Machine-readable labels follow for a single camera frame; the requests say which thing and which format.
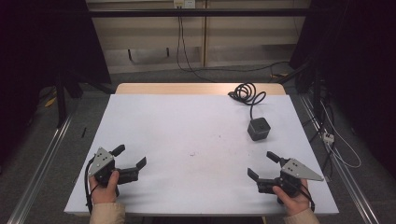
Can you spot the person's left hand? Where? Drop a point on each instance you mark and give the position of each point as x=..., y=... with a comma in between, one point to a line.
x=105, y=190

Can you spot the white plug adapter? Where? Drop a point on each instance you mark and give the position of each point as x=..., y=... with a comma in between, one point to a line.
x=328, y=137

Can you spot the black curtain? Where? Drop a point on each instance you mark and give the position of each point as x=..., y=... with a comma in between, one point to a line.
x=43, y=62
x=358, y=68

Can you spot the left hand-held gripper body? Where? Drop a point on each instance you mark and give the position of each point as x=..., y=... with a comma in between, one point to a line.
x=100, y=161

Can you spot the black cube power socket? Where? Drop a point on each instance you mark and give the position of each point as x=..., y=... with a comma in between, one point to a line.
x=259, y=129

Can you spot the black metal stand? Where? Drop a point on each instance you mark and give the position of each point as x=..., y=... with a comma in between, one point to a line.
x=62, y=96
x=314, y=93

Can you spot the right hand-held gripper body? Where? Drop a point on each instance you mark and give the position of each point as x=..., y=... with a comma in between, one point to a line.
x=291, y=174

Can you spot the aluminium floor rail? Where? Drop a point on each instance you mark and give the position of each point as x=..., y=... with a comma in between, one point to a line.
x=37, y=174
x=342, y=174

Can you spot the white table mat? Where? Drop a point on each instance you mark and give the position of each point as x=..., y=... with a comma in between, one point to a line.
x=193, y=130

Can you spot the person's right hand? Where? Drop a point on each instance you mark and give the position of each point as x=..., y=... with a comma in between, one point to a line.
x=292, y=202

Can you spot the black horizontal bar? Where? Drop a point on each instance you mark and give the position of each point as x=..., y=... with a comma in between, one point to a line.
x=199, y=12

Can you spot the white wall socket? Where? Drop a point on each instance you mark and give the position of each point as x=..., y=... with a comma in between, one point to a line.
x=184, y=3

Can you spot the small black floor stick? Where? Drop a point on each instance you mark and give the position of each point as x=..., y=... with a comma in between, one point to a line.
x=83, y=132

